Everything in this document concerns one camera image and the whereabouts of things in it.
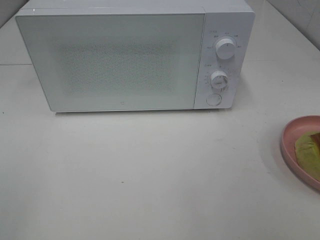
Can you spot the white lower timer knob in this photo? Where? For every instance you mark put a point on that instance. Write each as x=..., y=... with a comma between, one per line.
x=218, y=79

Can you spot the white upper power knob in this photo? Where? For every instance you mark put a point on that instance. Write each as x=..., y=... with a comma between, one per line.
x=225, y=47

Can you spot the white microwave oven body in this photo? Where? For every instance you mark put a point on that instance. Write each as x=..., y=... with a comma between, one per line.
x=233, y=18

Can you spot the pink round plate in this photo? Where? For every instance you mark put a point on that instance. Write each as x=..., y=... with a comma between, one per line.
x=290, y=134

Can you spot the white microwave door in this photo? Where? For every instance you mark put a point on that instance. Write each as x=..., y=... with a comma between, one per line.
x=91, y=63

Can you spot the white round door button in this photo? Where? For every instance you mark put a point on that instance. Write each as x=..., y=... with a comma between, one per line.
x=214, y=99

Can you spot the toast sandwich with lettuce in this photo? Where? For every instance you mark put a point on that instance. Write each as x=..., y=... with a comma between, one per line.
x=307, y=152

